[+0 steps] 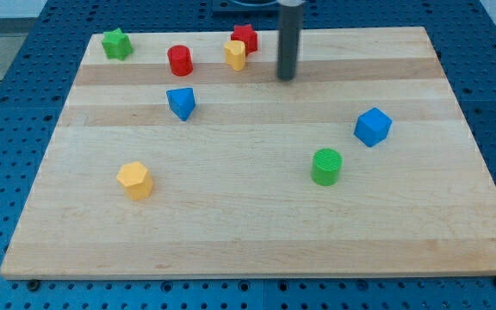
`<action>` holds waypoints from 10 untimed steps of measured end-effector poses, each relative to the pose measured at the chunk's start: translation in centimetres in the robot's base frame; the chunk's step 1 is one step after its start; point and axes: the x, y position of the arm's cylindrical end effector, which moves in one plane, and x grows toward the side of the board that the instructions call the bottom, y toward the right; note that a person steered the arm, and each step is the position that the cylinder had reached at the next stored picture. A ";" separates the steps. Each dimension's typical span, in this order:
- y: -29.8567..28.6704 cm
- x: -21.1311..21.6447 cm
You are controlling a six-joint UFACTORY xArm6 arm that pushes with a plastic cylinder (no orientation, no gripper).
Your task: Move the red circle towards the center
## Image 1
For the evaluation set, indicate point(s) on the blue cube block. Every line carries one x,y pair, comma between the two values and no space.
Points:
372,127

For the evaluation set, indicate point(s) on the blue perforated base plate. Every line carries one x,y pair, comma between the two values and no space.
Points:
33,92

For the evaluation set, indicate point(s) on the green star block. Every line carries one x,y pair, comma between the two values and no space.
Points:
116,44

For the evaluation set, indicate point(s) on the yellow hexagon block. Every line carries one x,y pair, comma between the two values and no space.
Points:
136,180

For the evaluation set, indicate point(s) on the red star block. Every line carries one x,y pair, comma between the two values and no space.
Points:
246,34

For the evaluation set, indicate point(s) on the red cylinder block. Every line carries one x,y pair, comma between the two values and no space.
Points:
180,60

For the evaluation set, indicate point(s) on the yellow heart block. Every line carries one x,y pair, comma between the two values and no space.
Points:
235,54

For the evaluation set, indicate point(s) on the wooden board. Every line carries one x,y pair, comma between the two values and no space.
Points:
232,195

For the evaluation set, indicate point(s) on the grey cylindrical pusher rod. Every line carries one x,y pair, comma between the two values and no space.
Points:
290,24

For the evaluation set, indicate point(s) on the green cylinder block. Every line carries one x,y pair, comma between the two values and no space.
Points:
326,166

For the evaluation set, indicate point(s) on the blue triangle block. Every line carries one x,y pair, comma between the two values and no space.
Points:
181,102

